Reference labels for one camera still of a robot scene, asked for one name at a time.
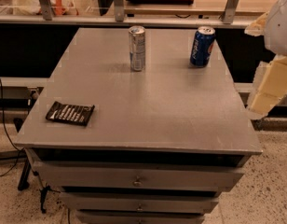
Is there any blue pepsi can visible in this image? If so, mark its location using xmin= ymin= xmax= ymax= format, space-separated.
xmin=190 ymin=26 xmax=215 ymax=67

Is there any orange white bag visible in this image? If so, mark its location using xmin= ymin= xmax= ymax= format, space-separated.
xmin=13 ymin=0 xmax=78 ymax=16

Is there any bottom drawer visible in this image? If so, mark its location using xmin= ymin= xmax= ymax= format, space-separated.
xmin=76 ymin=211 xmax=204 ymax=224

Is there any drawer with knob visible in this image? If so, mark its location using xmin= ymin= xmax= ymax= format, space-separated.
xmin=60 ymin=192 xmax=218 ymax=214
xmin=34 ymin=161 xmax=243 ymax=192

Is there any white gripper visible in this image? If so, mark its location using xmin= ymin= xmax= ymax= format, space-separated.
xmin=244 ymin=0 xmax=287 ymax=119

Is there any grey drawer cabinet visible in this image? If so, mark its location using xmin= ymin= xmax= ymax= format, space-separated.
xmin=16 ymin=28 xmax=261 ymax=217

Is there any silver redbull can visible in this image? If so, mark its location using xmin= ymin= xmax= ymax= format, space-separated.
xmin=129 ymin=26 xmax=145 ymax=72

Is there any middle drawer with knob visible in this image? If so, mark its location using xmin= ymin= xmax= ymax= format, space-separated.
xmin=60 ymin=192 xmax=218 ymax=214

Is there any top drawer with knob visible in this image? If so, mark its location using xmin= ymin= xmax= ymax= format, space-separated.
xmin=34 ymin=161 xmax=243 ymax=192

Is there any black rxbar chocolate wrapper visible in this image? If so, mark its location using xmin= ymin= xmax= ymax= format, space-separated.
xmin=46 ymin=102 xmax=95 ymax=126

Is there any black cable on floor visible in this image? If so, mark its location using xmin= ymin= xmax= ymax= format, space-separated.
xmin=0 ymin=76 xmax=26 ymax=177

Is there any black stand leg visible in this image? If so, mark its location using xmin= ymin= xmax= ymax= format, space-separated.
xmin=18 ymin=160 xmax=31 ymax=191

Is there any metal shelf rail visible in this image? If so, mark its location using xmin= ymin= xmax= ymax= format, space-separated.
xmin=0 ymin=0 xmax=260 ymax=27

